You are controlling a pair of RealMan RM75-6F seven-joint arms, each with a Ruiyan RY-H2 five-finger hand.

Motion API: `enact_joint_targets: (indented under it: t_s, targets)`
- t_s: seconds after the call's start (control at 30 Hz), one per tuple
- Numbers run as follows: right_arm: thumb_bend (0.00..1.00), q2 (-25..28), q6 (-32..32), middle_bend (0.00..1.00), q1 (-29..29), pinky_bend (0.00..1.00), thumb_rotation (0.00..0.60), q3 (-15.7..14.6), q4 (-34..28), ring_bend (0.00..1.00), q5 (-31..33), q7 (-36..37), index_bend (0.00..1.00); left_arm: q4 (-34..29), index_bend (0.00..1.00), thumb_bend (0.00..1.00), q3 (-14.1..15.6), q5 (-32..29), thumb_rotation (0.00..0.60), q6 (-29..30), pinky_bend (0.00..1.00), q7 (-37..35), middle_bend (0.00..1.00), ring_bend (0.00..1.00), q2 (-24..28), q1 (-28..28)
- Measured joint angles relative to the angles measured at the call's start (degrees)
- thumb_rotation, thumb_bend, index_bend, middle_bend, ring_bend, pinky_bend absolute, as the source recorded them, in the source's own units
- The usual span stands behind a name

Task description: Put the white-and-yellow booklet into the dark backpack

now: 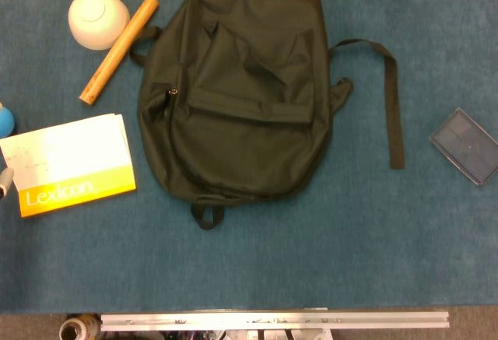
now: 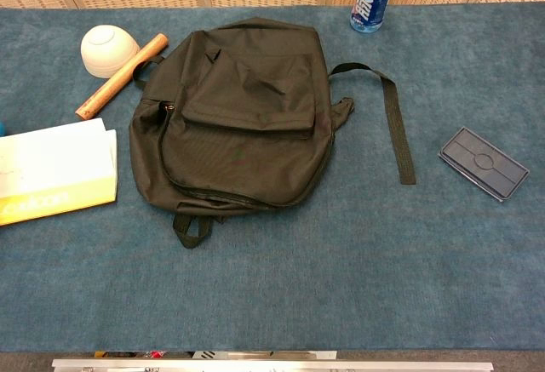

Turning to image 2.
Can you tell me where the wooden rolling pin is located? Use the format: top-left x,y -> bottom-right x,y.
75,33 -> 169,122

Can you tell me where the black fabric backpack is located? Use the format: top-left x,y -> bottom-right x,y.
129,16 -> 417,249

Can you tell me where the white and yellow book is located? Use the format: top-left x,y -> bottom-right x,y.
0,117 -> 118,227

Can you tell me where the blue table cloth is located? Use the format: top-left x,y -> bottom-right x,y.
0,1 -> 545,354

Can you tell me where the white upturned bowl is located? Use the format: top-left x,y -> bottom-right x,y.
80,24 -> 141,79

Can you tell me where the aluminium profile rail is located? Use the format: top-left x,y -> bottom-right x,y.
51,357 -> 495,372

